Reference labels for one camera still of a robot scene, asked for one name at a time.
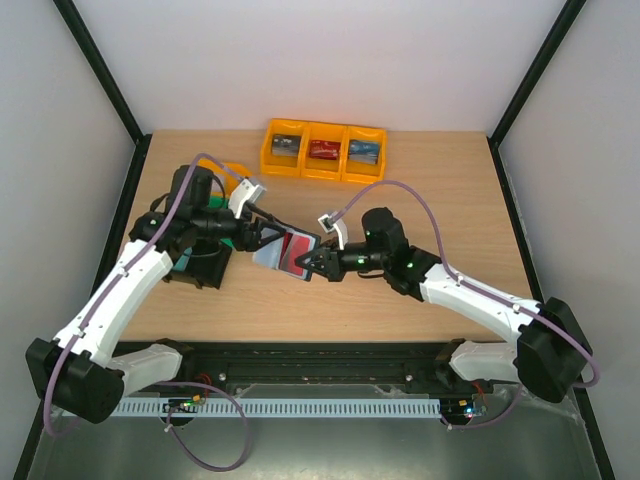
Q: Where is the blue VIP card stack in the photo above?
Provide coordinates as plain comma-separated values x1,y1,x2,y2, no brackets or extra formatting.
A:
348,140,380,165

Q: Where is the grey VIP card stack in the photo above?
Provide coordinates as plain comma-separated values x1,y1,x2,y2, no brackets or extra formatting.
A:
271,134,302,158

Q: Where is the yellow bin near green bin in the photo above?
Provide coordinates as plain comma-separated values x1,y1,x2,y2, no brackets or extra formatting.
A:
198,159,253,197

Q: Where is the teal VIP card stack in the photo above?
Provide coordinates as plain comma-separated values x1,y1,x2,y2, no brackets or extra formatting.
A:
172,248,193,272

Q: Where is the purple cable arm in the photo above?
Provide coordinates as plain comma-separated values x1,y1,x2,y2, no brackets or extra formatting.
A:
43,153,250,471
332,179,602,432

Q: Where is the green plastic bin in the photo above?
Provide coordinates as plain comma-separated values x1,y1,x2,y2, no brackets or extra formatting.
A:
207,196,236,247

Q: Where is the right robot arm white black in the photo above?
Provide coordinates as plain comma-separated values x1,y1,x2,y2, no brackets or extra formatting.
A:
295,208,592,403

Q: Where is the white slotted cable duct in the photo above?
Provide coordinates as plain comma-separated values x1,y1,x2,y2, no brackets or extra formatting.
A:
112,398,441,419

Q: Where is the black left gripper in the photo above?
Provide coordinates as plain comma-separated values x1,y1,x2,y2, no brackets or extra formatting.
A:
194,204,287,253

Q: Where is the yellow bin with grey cards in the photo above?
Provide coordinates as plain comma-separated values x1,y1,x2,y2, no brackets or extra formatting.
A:
260,118,309,177

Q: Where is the black frame post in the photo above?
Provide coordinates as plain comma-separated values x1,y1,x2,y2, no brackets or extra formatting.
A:
488,0,587,144
52,0,151,146

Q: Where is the yellow bin with blue cards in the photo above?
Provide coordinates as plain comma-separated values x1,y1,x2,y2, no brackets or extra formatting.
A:
340,125,387,185

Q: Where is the yellow bin with red cards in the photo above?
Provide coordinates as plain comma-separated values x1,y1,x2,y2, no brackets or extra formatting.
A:
301,122,347,181

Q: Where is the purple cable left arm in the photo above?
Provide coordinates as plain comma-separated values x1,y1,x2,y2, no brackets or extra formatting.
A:
43,153,250,471

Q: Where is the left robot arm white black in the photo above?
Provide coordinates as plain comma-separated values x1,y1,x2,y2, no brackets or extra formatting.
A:
26,163,286,424

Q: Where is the black leather card holder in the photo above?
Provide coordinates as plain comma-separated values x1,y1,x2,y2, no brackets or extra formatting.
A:
252,227,321,282

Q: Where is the red VIP card stack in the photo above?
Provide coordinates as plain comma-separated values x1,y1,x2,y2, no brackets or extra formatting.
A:
308,139,341,161

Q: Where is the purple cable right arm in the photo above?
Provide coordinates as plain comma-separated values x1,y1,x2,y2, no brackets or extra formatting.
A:
332,179,602,432

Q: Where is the black frame post right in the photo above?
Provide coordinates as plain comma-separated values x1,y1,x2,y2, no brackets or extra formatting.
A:
488,0,587,144

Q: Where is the black frame post left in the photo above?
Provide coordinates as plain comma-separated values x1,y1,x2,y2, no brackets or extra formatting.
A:
52,0,151,146

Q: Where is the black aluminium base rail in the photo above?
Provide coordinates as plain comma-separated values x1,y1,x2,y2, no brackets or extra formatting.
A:
122,340,581,396

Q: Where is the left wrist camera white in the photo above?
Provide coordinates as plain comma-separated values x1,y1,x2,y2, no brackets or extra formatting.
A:
228,177,266,219

